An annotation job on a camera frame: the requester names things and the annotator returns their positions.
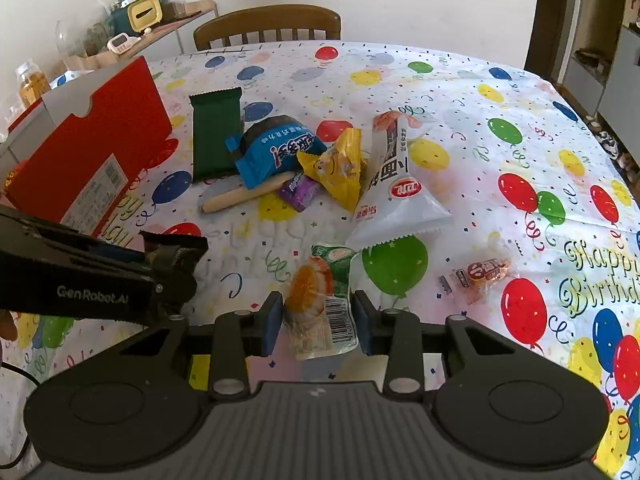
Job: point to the clear glass vase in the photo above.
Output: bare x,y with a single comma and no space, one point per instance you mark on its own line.
70,40

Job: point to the wooden top side cabinet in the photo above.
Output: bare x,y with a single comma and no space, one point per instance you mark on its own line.
197,10

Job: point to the bottle with orange liquid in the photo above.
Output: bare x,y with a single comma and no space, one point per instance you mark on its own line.
31,82

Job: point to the wooden chair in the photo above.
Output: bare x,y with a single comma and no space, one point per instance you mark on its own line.
265,20

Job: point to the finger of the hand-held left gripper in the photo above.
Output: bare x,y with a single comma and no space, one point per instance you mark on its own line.
172,285
117,252

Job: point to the yellow snack packet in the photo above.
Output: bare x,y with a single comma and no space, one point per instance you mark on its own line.
335,170

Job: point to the dark wooden door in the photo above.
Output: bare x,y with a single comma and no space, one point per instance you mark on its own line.
555,15

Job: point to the dark green snack packet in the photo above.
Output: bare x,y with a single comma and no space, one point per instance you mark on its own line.
215,135

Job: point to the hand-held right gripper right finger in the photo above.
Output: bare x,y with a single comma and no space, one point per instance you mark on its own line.
362,325

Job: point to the blue snack packet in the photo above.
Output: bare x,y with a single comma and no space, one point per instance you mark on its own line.
270,157

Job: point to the grey shoe cabinet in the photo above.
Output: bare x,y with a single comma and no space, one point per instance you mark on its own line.
607,60

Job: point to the yellow tissue box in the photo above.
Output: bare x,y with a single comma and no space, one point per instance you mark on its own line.
142,12

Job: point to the small orange candy packet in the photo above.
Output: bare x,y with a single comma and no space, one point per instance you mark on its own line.
482,272

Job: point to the red cardboard box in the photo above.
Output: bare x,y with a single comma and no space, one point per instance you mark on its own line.
100,150

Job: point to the teal storage container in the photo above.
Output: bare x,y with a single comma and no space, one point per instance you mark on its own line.
117,20

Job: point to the balloon print tablecloth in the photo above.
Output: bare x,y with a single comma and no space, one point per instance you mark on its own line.
450,110

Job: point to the white kitchen timer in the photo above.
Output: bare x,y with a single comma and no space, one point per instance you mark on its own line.
122,43

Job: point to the green and orange snack packet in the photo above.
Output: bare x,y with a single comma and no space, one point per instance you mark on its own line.
320,305

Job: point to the purple snack packet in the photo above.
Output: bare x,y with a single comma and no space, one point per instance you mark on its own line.
297,191

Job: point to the beige snack stick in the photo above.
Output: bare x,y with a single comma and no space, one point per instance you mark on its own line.
235,198

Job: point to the person's left hand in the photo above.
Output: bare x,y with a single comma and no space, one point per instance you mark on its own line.
6,329

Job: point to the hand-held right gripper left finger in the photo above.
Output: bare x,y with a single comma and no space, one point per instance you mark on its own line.
272,322

